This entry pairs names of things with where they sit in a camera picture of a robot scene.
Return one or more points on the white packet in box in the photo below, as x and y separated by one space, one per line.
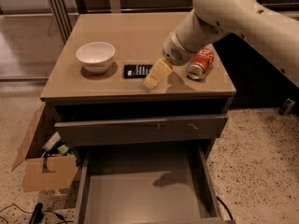
52 142

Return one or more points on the open cardboard box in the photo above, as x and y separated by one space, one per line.
44 173

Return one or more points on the orange soda can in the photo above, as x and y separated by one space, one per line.
200 64

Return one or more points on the closed top drawer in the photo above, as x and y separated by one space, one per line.
134 131

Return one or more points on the open middle drawer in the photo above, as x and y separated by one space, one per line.
147 184

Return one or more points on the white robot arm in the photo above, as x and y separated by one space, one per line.
273 35

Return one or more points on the dark blue rxbar wrapper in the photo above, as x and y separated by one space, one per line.
136 70

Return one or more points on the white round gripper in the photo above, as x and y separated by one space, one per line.
173 52

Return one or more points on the small grey floor object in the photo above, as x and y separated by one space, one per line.
286 107

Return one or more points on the green packet in box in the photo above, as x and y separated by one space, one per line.
63 149

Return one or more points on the grey drawer cabinet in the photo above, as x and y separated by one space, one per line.
75 94

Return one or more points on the white ceramic bowl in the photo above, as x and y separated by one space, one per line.
96 57

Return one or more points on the black device on floor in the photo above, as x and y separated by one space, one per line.
37 215

